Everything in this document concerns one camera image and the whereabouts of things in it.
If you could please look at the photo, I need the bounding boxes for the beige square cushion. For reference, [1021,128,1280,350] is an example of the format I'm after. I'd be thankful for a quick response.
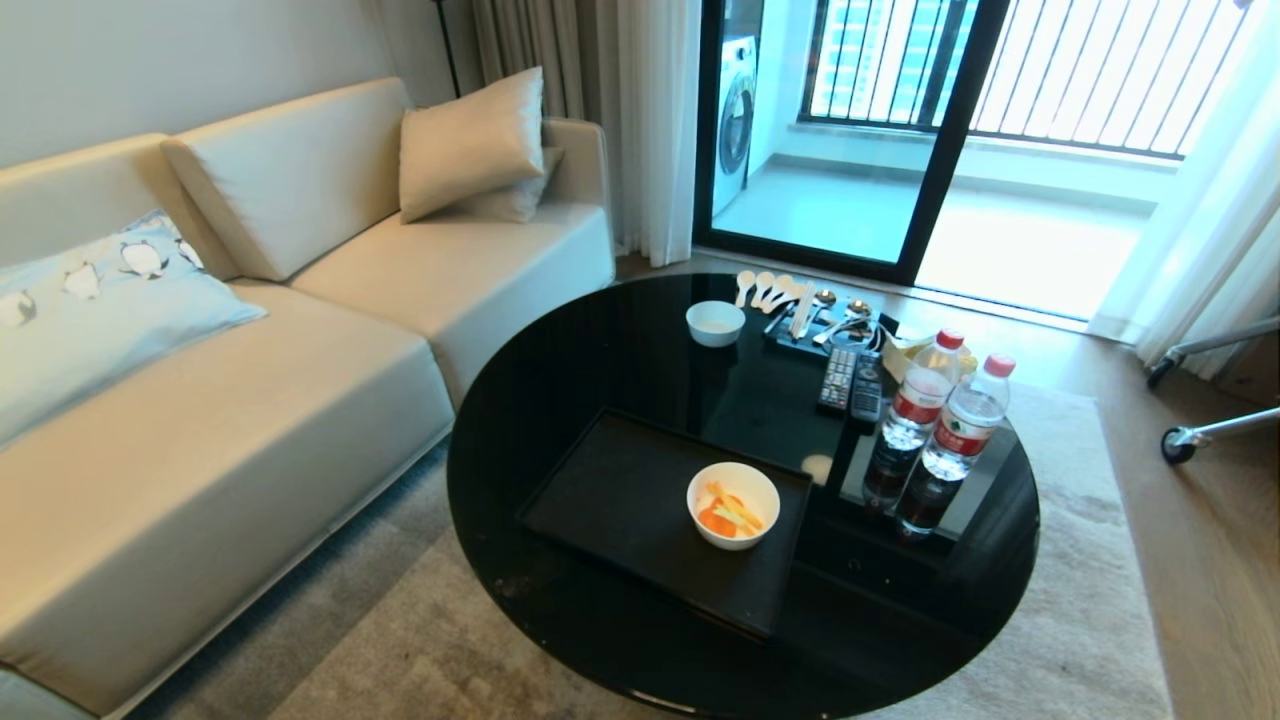
[399,66,547,224]

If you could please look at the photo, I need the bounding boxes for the black sliding door frame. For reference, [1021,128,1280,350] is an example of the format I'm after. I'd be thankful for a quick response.
[692,0,1011,288]

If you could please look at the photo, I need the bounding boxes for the beige small cushion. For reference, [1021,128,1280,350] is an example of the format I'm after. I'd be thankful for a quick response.
[452,146,565,224]

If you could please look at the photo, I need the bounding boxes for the small empty white bowl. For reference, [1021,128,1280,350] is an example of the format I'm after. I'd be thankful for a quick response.
[685,300,747,349]

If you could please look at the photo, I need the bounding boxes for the orange vegetable scraps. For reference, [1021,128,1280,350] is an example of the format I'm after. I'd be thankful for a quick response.
[697,482,766,538]

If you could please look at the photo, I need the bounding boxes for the black floor lamp pole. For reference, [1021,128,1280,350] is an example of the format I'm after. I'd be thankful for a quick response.
[432,0,462,99]

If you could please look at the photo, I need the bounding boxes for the beige area rug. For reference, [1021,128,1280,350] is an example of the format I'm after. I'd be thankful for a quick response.
[265,380,1173,720]

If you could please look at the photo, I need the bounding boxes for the metal stand leg with wheel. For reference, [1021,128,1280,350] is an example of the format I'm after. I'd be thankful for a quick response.
[1160,405,1280,466]
[1146,316,1280,390]

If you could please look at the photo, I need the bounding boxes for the grey button remote control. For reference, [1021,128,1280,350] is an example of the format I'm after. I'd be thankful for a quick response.
[817,346,861,415]

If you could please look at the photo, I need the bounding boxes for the clear water bottle red cap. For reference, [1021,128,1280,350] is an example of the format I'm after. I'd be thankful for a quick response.
[862,329,967,515]
[894,353,1017,542]

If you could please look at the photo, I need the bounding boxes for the black rectangular tray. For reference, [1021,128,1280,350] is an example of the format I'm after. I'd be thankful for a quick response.
[519,407,814,640]

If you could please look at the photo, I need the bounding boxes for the beige back cushion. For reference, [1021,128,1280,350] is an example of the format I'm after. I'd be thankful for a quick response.
[160,77,415,283]

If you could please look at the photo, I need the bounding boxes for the round black glass table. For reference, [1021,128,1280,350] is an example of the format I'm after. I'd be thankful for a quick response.
[446,273,1041,719]

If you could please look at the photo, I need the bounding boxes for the white sheer curtain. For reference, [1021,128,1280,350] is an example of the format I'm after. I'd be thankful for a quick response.
[1086,0,1280,381]
[615,0,704,269]

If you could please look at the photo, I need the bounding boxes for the yellow snack packet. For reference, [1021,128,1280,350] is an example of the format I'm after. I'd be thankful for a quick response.
[880,333,977,386]

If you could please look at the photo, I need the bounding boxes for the light blue penguin pillow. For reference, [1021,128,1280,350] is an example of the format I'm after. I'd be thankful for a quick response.
[0,208,269,447]

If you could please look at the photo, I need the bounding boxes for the white bowl with scraps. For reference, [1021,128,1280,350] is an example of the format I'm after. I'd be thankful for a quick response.
[686,461,782,552]

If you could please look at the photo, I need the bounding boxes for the grey drape curtain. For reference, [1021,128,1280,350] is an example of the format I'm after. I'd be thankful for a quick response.
[470,0,621,123]

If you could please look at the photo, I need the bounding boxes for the small black cutlery tray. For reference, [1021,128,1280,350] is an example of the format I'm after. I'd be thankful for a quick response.
[765,300,899,363]

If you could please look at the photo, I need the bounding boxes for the black balcony railing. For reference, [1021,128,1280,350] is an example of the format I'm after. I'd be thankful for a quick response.
[798,0,1245,161]

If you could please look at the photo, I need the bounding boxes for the white washing machine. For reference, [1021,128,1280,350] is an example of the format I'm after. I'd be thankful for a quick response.
[712,33,759,218]

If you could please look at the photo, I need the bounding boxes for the black remote control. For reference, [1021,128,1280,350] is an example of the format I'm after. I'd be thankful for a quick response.
[850,352,886,426]

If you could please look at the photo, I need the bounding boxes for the beige sofa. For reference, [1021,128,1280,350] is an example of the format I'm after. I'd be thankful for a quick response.
[0,77,617,719]

